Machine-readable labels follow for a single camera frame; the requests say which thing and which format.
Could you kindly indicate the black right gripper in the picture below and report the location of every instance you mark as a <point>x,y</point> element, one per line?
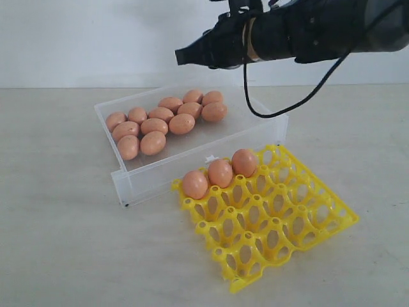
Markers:
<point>277,34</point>

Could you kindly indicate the clear plastic bin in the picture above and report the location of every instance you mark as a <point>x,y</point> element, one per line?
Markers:
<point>146,177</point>

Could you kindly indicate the brown egg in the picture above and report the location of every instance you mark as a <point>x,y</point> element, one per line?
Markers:
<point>212,97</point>
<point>193,96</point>
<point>128,147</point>
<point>138,115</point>
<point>171,103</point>
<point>220,173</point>
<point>244,162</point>
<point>162,113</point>
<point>182,124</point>
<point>195,184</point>
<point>154,124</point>
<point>125,129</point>
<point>114,119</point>
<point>153,143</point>
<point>192,108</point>

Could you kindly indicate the yellow plastic egg tray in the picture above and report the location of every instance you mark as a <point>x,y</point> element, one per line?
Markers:
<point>260,221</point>

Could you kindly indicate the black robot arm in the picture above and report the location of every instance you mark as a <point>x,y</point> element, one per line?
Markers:
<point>362,26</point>

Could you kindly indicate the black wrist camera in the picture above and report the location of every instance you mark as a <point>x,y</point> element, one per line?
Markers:
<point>242,6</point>

